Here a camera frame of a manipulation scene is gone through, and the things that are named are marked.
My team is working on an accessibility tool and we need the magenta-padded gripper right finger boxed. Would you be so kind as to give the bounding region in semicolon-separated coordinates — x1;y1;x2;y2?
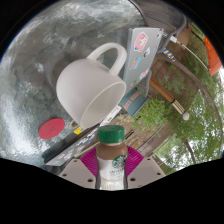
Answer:
124;146;167;189

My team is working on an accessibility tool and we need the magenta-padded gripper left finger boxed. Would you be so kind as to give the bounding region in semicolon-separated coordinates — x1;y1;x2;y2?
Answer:
58;148;101;189

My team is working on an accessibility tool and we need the green-capped coffee drink bottle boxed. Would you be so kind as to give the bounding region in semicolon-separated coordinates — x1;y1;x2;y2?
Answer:
95;125;129;191

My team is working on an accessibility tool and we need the yellow sticker card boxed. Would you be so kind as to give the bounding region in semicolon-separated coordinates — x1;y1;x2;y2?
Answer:
73;125;84;136

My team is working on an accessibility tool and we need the flat round red coaster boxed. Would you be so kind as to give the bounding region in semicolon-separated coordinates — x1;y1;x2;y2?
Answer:
37;117;66;140

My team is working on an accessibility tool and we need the white sticker sheet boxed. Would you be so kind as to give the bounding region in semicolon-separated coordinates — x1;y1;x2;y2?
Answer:
99;105;123;128

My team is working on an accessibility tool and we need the potted green plant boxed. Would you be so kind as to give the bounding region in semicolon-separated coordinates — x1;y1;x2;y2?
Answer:
119;89;168;131

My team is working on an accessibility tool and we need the white ceramic mug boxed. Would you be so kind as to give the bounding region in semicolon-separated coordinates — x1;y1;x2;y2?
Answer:
55;43;128;129

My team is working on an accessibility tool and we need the grey mesh metal chair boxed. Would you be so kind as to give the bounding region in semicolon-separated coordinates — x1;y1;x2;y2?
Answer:
131;0;187;53
138;69;153;98

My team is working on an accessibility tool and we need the silver laptop with stickers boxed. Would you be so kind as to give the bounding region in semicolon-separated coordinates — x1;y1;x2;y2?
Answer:
122;27;164;94

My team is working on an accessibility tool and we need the blue yellow striped cone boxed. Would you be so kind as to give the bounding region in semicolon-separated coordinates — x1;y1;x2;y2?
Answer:
162;49;177;62

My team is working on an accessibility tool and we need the orange canopy with white pole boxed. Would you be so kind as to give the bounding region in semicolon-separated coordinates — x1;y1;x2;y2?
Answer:
169;34;224;77

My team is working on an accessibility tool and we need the globe-topped lamp post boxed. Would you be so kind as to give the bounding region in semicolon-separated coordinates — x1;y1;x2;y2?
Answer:
149;77;191;122

